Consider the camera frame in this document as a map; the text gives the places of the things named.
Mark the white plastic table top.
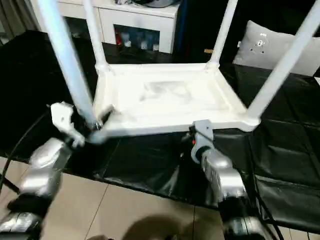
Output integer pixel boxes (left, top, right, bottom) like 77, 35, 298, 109
91, 62, 262, 145

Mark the black work mat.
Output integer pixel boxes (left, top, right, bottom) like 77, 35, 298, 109
0, 29, 320, 230

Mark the white cabinet with glass doors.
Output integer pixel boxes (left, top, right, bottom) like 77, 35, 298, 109
37, 0, 181, 55

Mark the black robot body part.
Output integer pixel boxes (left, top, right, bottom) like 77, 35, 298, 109
89, 233, 113, 240

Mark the black sofa with gold label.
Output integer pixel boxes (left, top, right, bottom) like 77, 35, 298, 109
179, 0, 320, 69

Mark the grey window curtain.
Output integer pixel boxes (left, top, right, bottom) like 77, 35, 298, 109
0, 0, 42, 46

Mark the grey printed pillow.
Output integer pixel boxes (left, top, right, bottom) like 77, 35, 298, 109
232, 20, 320, 77

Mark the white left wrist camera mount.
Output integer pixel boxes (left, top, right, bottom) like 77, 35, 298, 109
49, 101, 86, 149

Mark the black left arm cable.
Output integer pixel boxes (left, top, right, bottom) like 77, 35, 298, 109
0, 109, 54, 191

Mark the black metal frame bar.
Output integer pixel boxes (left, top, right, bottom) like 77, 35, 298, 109
0, 173, 21, 195

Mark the grey bag with black strap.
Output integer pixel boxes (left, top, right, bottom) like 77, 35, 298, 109
136, 0, 180, 8

